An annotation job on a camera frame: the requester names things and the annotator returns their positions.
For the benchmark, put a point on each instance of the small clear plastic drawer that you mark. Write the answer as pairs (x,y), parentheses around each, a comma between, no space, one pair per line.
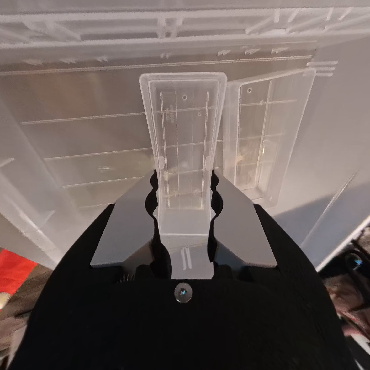
(185,130)
(260,130)

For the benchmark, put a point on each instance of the clear plastic storage bin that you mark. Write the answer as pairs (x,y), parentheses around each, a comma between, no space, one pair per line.
(72,95)

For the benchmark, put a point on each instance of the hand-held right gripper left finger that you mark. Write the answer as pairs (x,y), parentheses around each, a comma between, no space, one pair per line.
(124,231)

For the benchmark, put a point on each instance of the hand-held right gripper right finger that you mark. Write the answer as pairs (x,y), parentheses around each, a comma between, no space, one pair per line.
(242,231)

